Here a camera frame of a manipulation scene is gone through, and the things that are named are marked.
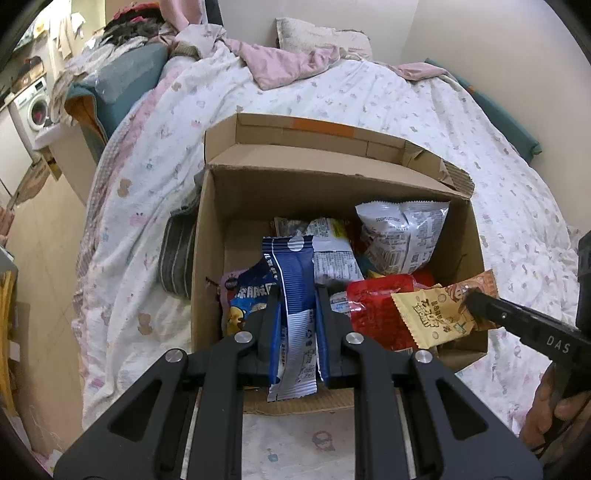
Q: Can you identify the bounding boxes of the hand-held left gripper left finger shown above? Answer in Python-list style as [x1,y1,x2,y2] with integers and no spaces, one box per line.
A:
[53,286,282,480]

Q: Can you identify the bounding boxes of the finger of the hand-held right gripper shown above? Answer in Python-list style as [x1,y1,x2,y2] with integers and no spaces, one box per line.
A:
[462,288,585,365]

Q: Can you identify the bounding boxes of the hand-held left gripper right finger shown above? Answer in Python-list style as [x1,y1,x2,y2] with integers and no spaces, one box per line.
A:
[316,288,543,480]

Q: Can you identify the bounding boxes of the navy white long packet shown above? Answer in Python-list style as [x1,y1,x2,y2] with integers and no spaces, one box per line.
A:
[262,233,320,402]

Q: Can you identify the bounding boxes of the red candy bag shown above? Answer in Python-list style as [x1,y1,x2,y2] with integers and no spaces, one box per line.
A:
[346,273,435,352]

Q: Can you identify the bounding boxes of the pink white packet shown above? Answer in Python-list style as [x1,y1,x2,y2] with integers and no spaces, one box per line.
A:
[219,270,241,305]

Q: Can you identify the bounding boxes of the white chips bag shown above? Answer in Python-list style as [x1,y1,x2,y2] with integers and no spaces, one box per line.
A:
[314,217,365,284]

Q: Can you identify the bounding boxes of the yellow orange snack packet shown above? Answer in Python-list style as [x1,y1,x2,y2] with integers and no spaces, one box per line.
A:
[392,270,502,352]

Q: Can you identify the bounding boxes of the white grey printed packet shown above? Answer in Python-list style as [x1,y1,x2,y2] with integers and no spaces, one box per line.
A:
[355,200,451,275]

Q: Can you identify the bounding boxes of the cardboard box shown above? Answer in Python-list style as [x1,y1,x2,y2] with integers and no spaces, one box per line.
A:
[191,112,490,414]

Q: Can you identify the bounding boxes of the person's right hand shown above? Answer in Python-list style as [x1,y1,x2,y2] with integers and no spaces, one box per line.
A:
[519,367,591,467]

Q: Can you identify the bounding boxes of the blue cartoon snack packet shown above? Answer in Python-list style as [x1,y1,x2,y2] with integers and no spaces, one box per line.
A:
[224,258,278,337]

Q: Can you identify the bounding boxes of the dark striped cloth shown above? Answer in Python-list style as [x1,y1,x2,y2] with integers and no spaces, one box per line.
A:
[159,203,201,298]

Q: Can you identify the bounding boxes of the teal bolster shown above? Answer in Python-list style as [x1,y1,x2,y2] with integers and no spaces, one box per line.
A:
[422,58,542,162]

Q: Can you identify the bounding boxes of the yellow quilt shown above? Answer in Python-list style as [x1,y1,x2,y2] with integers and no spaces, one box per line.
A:
[0,270,17,416]

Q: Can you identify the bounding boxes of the pink blanket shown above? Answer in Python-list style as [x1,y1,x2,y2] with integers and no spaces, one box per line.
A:
[224,37,446,90]

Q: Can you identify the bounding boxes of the brown floor mat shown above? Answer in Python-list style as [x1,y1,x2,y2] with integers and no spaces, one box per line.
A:
[11,157,51,204]

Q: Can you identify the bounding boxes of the white plastic basin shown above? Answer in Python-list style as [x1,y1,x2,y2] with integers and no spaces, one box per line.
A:
[34,124,63,148]

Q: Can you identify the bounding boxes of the teal cushion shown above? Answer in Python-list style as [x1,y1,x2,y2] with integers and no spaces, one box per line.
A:
[65,44,169,153]

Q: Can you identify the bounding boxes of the pale pillow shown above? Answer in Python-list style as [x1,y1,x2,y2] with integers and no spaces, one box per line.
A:
[276,17,372,58]

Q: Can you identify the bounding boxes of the white washing machine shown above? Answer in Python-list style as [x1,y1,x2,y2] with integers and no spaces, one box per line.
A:
[10,76,51,151]

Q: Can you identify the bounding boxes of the pink curtain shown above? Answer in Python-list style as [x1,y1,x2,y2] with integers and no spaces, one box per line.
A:
[157,0,208,31]

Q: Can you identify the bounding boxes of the pile of clothes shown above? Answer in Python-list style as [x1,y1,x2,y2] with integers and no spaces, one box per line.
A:
[102,2,178,44]

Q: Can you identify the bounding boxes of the hanging white towel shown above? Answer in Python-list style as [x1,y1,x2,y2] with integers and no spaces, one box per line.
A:
[48,11,88,58]

